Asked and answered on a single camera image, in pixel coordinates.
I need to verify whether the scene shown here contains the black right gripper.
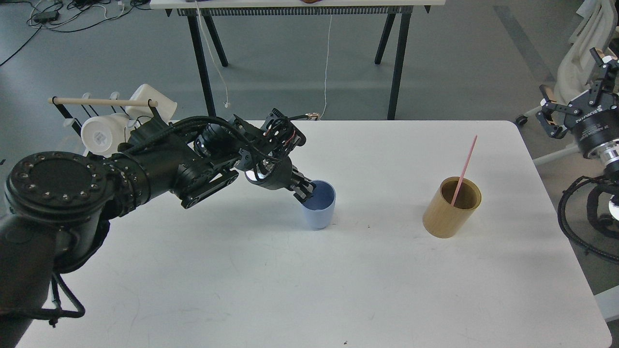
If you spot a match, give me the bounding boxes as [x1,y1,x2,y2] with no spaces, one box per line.
[536,47,619,160]

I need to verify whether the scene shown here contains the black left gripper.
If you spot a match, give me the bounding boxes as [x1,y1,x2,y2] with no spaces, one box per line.
[234,109,316,203]

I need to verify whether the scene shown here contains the blue plastic cup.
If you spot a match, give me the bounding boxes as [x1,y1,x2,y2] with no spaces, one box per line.
[301,180,337,231]

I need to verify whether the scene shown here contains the pink chopstick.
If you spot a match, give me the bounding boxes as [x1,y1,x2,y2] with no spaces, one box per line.
[450,134,478,207]

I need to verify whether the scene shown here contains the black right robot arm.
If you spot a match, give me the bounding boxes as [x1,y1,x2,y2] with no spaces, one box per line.
[536,48,619,263]

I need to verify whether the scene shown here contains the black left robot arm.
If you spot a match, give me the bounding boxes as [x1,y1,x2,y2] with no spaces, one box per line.
[0,109,316,348]

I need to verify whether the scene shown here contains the white office chair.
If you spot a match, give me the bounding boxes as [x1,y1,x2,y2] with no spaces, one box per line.
[516,0,618,165]

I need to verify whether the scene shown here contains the bamboo cylinder holder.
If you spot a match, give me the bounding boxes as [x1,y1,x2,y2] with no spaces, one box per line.
[422,176,482,239]

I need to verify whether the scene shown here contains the white background table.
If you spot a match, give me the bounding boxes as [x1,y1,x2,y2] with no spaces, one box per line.
[148,0,446,120]

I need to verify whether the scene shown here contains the white mug on rack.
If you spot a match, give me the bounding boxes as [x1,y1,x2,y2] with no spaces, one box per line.
[80,113,136,157]

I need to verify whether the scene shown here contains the white hanging cable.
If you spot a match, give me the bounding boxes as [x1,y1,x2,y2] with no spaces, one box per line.
[318,14,333,121]
[195,0,230,108]

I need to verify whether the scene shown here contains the black wire cup rack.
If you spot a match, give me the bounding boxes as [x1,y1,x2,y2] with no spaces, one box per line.
[48,84,178,139]

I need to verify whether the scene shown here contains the floor cables and adapter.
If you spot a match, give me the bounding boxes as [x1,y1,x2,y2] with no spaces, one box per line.
[0,0,151,66]

